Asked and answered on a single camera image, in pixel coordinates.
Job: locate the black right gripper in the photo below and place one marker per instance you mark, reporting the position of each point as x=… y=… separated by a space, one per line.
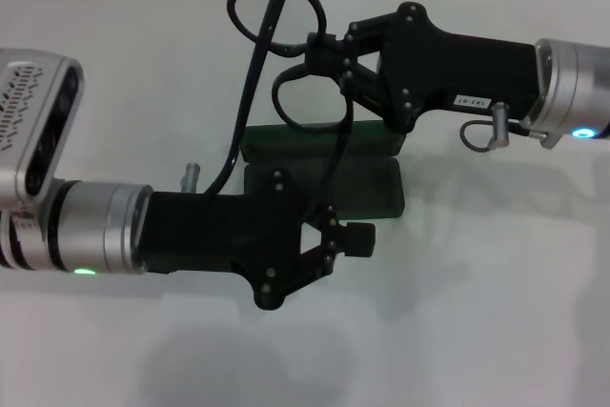
x=453 y=73

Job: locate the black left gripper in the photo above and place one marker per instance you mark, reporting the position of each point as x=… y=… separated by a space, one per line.
x=214 y=230

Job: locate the green glasses case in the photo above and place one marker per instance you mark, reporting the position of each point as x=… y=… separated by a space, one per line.
x=372 y=140

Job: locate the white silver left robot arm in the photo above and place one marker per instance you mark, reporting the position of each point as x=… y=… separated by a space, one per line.
x=86 y=226

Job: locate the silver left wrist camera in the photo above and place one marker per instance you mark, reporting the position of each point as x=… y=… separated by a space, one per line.
x=33 y=107

